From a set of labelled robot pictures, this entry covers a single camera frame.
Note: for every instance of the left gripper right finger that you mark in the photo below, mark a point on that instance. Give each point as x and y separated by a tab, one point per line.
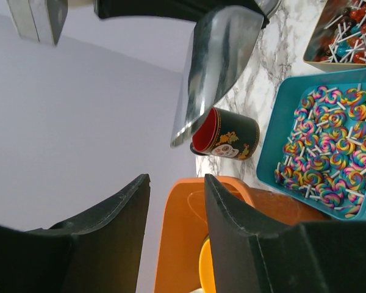
252	252

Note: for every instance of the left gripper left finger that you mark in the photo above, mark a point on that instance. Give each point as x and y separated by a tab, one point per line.
97	250

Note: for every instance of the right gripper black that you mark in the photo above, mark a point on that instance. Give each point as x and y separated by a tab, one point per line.
189	10

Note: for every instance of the metal scoop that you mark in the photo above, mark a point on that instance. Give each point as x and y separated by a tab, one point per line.
219	50

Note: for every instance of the teal tin swirl lollipops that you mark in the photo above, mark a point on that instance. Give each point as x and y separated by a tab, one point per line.
315	146

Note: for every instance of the gold tin round lollipops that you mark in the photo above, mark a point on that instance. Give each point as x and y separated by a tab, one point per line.
338	41

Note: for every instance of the yellow inside dark cup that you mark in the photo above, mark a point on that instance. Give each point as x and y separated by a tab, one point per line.
205	268

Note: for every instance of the orange plastic bin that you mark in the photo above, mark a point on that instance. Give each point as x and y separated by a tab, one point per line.
184	227

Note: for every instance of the black red skull mug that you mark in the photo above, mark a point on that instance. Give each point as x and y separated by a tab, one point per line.
226	134

